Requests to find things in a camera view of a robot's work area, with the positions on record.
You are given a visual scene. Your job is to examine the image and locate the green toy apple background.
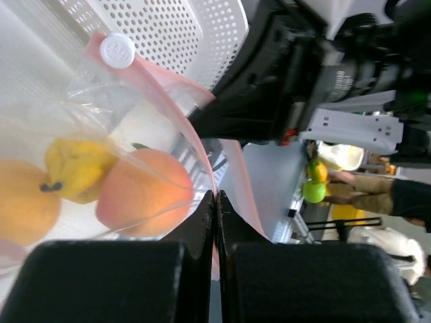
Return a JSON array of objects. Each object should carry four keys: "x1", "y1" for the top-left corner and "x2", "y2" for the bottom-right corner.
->
[{"x1": 302, "y1": 180, "x2": 326, "y2": 204}]

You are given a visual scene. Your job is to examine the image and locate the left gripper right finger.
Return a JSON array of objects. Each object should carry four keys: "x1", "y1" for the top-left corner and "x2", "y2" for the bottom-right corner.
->
[{"x1": 216, "y1": 191, "x2": 420, "y2": 322}]

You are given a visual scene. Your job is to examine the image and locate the yellow toy fruit background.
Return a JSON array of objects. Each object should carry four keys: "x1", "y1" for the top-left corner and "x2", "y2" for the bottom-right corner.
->
[{"x1": 306, "y1": 159, "x2": 329, "y2": 184}]

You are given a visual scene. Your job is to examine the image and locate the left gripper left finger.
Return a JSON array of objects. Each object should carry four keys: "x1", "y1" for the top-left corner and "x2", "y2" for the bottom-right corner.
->
[{"x1": 1, "y1": 192, "x2": 214, "y2": 322}]

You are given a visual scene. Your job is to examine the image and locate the white perforated plastic basket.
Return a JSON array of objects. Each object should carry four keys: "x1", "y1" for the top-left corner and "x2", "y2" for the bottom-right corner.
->
[{"x1": 59, "y1": 0, "x2": 248, "y2": 89}]

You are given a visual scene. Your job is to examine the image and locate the person in background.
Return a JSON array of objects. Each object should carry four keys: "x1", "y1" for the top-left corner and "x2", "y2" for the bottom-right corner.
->
[{"x1": 324, "y1": 171, "x2": 430, "y2": 234}]

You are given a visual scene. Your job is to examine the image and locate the yellow box background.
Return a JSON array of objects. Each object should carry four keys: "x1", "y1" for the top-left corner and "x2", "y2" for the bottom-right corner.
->
[{"x1": 331, "y1": 205, "x2": 366, "y2": 225}]

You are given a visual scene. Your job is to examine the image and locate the clear pink zip top bag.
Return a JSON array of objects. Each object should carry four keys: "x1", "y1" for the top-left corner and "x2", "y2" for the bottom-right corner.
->
[{"x1": 1, "y1": 33, "x2": 263, "y2": 275}]

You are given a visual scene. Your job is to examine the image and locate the yellow toy pear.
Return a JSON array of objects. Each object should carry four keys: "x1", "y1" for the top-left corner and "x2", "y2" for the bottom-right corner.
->
[{"x1": 40, "y1": 138, "x2": 119, "y2": 205}]

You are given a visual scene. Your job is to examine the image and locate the orange toy fruit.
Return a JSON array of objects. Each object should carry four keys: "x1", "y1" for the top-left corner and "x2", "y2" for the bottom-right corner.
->
[{"x1": 1, "y1": 159, "x2": 61, "y2": 246}]

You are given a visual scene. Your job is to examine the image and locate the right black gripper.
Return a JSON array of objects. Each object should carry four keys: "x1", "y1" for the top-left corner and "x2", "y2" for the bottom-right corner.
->
[{"x1": 187, "y1": 0, "x2": 405, "y2": 144}]

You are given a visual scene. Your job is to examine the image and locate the red orange toy peach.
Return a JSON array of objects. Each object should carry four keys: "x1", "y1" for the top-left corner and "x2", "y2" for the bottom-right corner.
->
[{"x1": 96, "y1": 148, "x2": 194, "y2": 237}]

